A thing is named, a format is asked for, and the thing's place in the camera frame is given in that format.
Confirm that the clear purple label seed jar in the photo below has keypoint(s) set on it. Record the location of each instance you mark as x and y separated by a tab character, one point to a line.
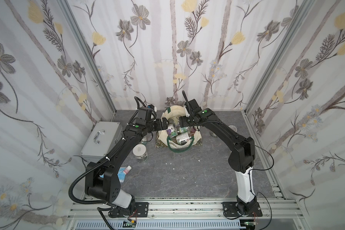
234	128

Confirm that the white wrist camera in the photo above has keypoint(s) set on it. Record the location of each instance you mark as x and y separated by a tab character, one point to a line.
187	110
151	106

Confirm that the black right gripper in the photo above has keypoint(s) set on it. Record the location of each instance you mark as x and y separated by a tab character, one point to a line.
182	121

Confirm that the small white pink tube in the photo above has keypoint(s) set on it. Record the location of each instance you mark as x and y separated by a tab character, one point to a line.
127	170

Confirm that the white purple cartoon seed jar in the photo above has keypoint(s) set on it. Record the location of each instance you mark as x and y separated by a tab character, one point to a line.
171	131

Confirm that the plain white lid jar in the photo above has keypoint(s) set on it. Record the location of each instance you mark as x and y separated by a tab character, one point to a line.
140	153

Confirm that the cream canvas tote bag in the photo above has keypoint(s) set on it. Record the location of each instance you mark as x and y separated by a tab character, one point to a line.
172	114

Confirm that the white text label jar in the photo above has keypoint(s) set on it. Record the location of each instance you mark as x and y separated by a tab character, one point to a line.
183	138

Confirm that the blue face mask pack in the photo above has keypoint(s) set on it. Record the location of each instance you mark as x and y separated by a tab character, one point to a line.
119	174

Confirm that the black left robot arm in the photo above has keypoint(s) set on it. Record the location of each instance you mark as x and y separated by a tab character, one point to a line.
105	191

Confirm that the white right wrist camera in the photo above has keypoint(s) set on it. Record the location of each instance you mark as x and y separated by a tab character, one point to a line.
187	110

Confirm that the grey metal case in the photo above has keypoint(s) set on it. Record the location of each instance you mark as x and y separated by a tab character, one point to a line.
103	138

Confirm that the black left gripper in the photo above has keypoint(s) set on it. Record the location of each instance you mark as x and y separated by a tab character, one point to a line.
162	124

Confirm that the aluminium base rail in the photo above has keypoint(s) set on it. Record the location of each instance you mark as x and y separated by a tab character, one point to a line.
194	214

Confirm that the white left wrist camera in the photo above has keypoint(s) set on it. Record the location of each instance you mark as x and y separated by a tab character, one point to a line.
151	106

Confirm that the white cartoon label seed jar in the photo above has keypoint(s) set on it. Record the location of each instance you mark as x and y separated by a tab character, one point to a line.
146	139

